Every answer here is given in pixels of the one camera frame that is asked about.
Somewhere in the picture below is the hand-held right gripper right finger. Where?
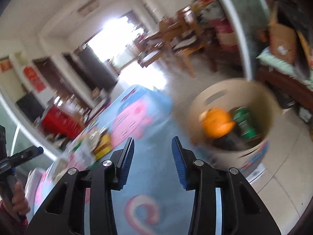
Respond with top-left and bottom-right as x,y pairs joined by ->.
171,136 -> 282,235

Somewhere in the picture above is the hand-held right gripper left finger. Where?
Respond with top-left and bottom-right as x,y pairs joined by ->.
26,137 -> 135,235

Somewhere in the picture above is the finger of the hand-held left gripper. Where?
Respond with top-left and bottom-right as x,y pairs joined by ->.
7,146 -> 44,164

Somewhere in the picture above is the yellow box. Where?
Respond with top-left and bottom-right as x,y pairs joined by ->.
94,133 -> 113,161

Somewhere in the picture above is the white packet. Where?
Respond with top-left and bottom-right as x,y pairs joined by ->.
73,143 -> 97,168

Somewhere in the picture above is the orange round item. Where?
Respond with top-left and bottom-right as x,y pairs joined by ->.
201,107 -> 237,139

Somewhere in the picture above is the green can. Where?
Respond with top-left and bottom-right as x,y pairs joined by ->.
233,106 -> 259,140

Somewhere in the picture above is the beige round basket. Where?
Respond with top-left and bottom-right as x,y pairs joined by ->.
189,78 -> 283,177

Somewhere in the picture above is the person's left hand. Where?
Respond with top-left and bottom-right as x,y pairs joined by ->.
11,181 -> 31,216

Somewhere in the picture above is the printed blue blanket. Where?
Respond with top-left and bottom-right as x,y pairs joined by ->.
24,84 -> 269,235

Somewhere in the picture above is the stack of red plastic stools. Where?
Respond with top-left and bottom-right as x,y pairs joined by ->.
40,105 -> 85,140

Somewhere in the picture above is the wooden chair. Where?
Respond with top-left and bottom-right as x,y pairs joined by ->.
71,88 -> 112,120
136,32 -> 172,68
170,17 -> 212,78

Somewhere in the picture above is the dark wooden door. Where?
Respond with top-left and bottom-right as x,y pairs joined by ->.
34,59 -> 72,108

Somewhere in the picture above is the grey refrigerator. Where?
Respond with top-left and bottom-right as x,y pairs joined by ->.
75,46 -> 118,90

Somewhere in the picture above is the carved wooden sofa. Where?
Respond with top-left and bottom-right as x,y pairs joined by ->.
255,64 -> 313,109

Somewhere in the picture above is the wooden dining table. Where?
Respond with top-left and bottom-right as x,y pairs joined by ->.
156,17 -> 196,44

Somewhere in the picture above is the red and white cardboard box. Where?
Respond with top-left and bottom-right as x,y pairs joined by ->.
215,22 -> 239,47

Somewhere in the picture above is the green sofa cushion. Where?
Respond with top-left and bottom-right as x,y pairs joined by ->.
256,47 -> 313,90

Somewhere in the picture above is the brown cardboard box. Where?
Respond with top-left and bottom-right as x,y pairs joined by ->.
267,5 -> 298,66

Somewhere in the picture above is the red wall ornament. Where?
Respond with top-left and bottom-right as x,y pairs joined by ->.
23,66 -> 47,93

